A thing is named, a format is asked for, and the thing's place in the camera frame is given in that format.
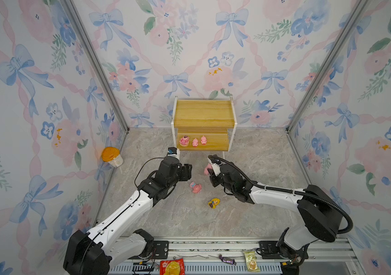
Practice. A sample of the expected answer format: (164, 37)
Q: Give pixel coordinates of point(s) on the pink toy with blue bow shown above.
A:
(196, 188)

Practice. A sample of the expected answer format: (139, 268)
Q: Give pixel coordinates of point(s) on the yellow bear toy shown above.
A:
(214, 203)

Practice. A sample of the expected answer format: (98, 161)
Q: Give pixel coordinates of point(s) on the red snack packet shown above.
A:
(172, 267)

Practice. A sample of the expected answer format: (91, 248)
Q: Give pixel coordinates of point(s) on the wooden two-tier shelf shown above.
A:
(214, 118)

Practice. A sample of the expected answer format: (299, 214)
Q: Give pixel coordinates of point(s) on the aluminium rail base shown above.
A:
(201, 257)

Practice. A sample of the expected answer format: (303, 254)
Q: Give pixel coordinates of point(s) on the pink pig toy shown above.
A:
(203, 140)
(195, 142)
(207, 168)

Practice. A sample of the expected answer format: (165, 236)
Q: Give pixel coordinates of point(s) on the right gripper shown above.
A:
(213, 179)

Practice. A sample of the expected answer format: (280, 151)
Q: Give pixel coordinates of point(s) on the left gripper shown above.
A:
(186, 171)

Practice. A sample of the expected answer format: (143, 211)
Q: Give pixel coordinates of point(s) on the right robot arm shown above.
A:
(321, 218)

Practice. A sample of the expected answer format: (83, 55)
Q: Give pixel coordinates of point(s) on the pink bear toy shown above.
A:
(184, 141)

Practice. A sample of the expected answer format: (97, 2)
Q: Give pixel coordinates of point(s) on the purple wrapped candy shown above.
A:
(227, 260)

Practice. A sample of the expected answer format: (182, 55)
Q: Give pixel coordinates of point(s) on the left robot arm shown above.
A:
(98, 250)

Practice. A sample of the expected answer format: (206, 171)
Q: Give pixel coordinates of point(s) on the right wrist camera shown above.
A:
(216, 169)

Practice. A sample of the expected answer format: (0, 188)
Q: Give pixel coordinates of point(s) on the green snack packet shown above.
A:
(251, 261)

